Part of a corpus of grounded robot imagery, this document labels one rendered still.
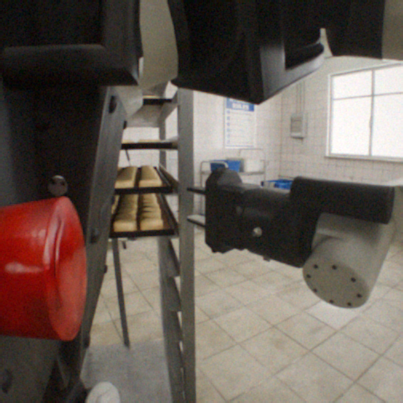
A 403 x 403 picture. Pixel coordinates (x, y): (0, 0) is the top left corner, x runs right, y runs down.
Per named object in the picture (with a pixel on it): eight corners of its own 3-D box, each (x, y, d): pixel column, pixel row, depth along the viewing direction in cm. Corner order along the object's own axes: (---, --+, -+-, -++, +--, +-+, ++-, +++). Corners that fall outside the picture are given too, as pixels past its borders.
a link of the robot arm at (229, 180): (237, 242, 44) (301, 263, 35) (193, 258, 38) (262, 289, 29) (238, 165, 41) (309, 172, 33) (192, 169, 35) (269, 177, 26)
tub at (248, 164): (239, 169, 417) (239, 156, 413) (261, 171, 384) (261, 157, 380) (223, 170, 394) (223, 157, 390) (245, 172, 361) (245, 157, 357)
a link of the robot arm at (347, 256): (308, 232, 36) (393, 253, 27) (267, 287, 30) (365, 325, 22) (297, 157, 30) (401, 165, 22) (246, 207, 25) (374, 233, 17)
